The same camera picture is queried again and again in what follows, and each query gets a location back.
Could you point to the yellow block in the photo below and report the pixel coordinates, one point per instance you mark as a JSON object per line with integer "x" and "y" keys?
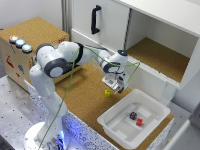
{"x": 107, "y": 93}

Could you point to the white sliding door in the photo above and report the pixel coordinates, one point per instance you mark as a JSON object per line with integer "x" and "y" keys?
{"x": 106, "y": 23}

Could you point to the green button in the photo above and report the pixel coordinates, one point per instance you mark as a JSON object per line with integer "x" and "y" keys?
{"x": 26, "y": 48}

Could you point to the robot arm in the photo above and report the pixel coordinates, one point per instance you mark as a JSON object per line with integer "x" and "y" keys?
{"x": 50, "y": 63}

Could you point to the blue button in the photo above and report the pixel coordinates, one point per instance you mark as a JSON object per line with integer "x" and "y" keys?
{"x": 20, "y": 42}

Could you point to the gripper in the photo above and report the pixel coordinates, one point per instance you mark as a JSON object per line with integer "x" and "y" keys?
{"x": 113, "y": 81}

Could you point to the white cabinet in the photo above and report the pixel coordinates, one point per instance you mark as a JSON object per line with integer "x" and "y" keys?
{"x": 160, "y": 43}

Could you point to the red button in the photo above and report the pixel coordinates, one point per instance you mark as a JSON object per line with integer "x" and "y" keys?
{"x": 13, "y": 39}

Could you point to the pink block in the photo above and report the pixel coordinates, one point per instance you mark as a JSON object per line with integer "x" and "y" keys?
{"x": 139, "y": 122}

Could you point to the purple block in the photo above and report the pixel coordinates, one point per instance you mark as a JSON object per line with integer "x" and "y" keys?
{"x": 133, "y": 116}

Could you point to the wooden drawer box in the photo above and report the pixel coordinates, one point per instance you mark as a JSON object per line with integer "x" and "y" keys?
{"x": 30, "y": 43}

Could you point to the white plastic box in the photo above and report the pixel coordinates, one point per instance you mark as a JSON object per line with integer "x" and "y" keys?
{"x": 133, "y": 120}

